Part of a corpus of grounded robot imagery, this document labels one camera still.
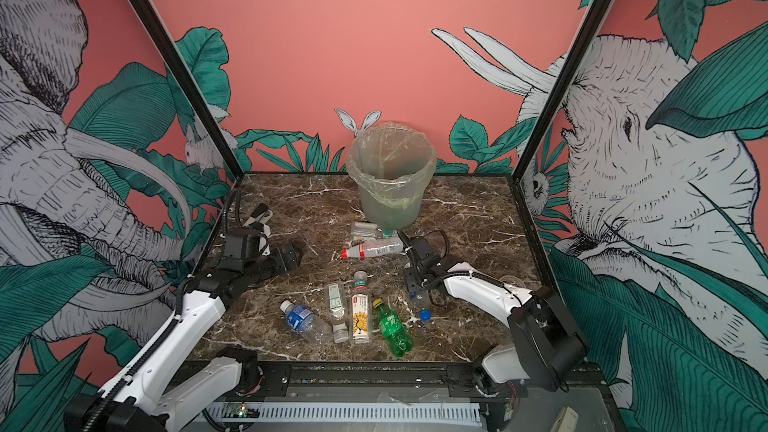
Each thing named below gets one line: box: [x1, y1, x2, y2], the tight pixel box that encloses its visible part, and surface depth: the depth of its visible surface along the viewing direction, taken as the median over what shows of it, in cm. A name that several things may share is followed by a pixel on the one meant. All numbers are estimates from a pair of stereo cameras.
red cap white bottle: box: [341, 238, 404, 259], surface depth 97 cm
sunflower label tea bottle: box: [349, 270, 372, 345], surface depth 81 cm
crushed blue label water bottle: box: [280, 300, 333, 343], surface depth 81 cm
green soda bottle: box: [373, 298, 414, 357], surface depth 80 cm
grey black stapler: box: [243, 203, 274, 228], surface depth 105 cm
